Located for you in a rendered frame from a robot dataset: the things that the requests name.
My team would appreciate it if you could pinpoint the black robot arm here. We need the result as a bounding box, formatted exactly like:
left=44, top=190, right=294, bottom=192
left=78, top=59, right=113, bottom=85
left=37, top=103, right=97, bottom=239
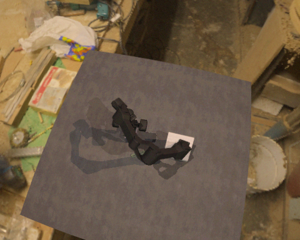
left=111, top=97, right=191, bottom=166

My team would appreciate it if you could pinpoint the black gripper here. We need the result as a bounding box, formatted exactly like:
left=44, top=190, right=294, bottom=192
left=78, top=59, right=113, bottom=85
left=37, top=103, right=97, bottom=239
left=112, top=119, right=148, bottom=132

